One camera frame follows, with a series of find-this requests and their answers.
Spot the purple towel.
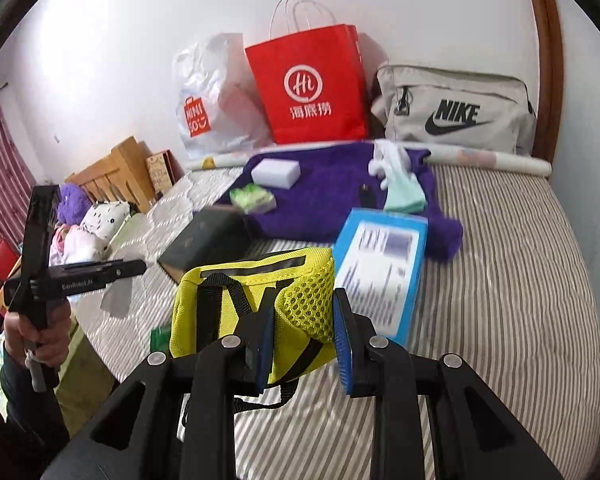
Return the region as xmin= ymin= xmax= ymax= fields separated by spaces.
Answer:
xmin=230 ymin=142 xmax=464 ymax=262

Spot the grey Nike bag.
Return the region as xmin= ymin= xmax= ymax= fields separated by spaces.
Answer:
xmin=372 ymin=63 xmax=536 ymax=155

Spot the white sponge block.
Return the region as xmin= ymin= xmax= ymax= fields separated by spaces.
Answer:
xmin=251 ymin=158 xmax=301 ymax=190

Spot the brown door frame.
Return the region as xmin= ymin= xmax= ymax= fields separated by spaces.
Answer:
xmin=531 ymin=0 xmax=564 ymax=162

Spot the green wet wipe packet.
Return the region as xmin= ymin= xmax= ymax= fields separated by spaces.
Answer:
xmin=149 ymin=324 xmax=171 ymax=356

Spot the wooden headboard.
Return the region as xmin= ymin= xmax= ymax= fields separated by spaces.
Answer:
xmin=66 ymin=136 xmax=156 ymax=214

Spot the red Haidilao paper bag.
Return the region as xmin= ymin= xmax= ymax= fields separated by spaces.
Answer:
xmin=245 ymin=24 xmax=370 ymax=144

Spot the yellow mesh pouch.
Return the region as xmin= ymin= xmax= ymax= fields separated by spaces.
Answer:
xmin=169 ymin=247 xmax=336 ymax=413

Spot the patterned notebook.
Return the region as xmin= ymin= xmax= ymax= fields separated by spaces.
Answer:
xmin=145 ymin=150 xmax=184 ymax=196

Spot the rolled patterned paper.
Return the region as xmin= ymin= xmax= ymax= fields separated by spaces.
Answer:
xmin=184 ymin=141 xmax=553 ymax=179

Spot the purple plush toy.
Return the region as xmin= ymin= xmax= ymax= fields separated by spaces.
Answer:
xmin=57 ymin=182 xmax=92 ymax=226

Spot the striped mattress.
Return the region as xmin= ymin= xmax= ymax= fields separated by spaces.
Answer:
xmin=73 ymin=166 xmax=600 ymax=479

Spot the dark green tin box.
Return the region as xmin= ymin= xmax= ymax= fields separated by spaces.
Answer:
xmin=158 ymin=205 xmax=254 ymax=284

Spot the person's left hand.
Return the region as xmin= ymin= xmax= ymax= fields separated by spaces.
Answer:
xmin=4 ymin=299 xmax=71 ymax=367

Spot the white Miniso plastic bag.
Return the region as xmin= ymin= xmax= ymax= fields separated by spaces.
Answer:
xmin=172 ymin=32 xmax=272 ymax=160

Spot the white and green glove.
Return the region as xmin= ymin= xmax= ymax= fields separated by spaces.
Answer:
xmin=367 ymin=140 xmax=427 ymax=214

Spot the blue tissue pack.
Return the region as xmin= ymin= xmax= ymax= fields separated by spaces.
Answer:
xmin=332 ymin=208 xmax=428 ymax=347

